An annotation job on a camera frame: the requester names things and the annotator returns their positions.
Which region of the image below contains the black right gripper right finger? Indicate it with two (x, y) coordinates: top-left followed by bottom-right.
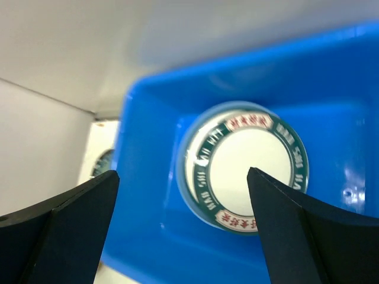
(247, 167), (378, 283)

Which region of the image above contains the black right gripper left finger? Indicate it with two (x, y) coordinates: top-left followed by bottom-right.
(1, 170), (120, 283)

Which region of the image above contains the white plate thin green rim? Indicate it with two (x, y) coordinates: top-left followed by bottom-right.
(183, 110), (234, 168)

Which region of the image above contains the light blue plastic plate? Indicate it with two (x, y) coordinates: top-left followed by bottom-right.
(175, 101), (276, 228)

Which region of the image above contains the blue plastic bin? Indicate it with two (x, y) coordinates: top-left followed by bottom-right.
(102, 23), (378, 283)

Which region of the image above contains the celadon blue pattern plate left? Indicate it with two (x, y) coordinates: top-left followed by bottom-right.
(90, 149), (114, 178)

